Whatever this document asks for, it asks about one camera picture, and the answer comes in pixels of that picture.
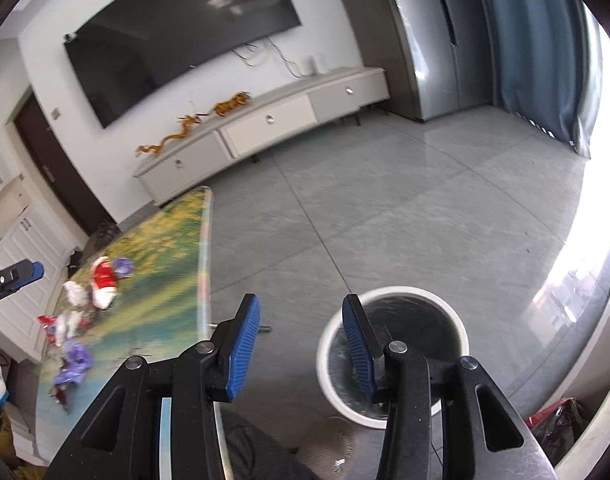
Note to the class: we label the red snack wrapper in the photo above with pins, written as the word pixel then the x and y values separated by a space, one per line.
pixel 47 324

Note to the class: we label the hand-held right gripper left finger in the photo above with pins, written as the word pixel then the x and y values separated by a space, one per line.
pixel 242 345

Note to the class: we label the grey refrigerator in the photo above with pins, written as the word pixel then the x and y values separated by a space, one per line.
pixel 435 50

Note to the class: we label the small white security camera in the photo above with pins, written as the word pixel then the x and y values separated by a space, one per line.
pixel 70 36

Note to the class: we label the wall switch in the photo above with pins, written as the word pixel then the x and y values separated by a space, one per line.
pixel 57 113

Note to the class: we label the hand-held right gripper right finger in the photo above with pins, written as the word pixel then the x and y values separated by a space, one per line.
pixel 357 345

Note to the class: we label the red and white wrapper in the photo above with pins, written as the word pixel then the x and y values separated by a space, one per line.
pixel 104 280

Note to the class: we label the blue curtain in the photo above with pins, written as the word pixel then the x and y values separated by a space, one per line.
pixel 535 50

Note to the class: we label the beige knitted slipper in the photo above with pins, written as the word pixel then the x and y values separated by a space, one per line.
pixel 330 442

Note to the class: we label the large purple wrapper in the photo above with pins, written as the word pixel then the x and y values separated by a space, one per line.
pixel 75 362

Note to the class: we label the golden dragon figurine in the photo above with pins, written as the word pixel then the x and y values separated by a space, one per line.
pixel 177 132

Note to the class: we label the white router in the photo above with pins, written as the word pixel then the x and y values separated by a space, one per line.
pixel 315 65

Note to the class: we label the white tissue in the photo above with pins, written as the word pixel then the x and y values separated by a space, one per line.
pixel 69 324

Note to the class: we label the white round trash bin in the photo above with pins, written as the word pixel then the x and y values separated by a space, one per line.
pixel 420 320

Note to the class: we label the dark brown door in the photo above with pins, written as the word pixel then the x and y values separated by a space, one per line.
pixel 60 165

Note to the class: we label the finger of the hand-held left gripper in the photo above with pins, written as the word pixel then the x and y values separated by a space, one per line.
pixel 32 271

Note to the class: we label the long white television cabinet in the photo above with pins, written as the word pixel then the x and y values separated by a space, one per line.
pixel 265 120

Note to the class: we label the small purple wrapper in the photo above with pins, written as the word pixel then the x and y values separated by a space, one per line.
pixel 123 266

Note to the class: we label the person's dark trouser leg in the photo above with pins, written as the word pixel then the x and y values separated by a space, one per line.
pixel 257 447

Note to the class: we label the small dark red wrapper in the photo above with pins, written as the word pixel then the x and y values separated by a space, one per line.
pixel 61 397

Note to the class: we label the wall-mounted black television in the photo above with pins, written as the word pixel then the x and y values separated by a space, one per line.
pixel 175 35

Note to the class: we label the orange tiger figurine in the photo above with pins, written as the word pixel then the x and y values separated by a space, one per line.
pixel 230 104

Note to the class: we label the red plastic bag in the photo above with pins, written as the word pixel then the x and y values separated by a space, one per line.
pixel 555 422

